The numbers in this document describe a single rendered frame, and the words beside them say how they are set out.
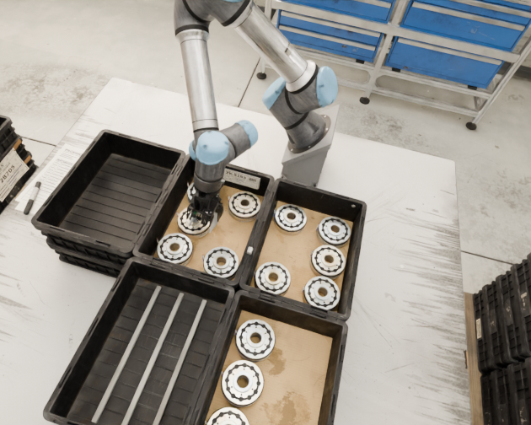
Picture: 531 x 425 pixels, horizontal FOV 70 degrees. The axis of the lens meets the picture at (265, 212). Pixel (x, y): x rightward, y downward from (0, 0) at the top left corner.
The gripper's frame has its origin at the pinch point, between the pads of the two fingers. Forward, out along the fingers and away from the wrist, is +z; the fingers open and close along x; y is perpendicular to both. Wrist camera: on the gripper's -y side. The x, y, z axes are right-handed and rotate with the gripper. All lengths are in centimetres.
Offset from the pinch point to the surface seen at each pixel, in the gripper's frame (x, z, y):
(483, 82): 130, 17, -200
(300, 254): 31.3, -0.2, -0.1
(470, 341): 128, 58, -26
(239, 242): 12.3, 1.6, 1.7
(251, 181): 9.4, -6.2, -17.2
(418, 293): 75, 9, -7
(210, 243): 3.8, 2.6, 4.8
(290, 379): 36, 3, 36
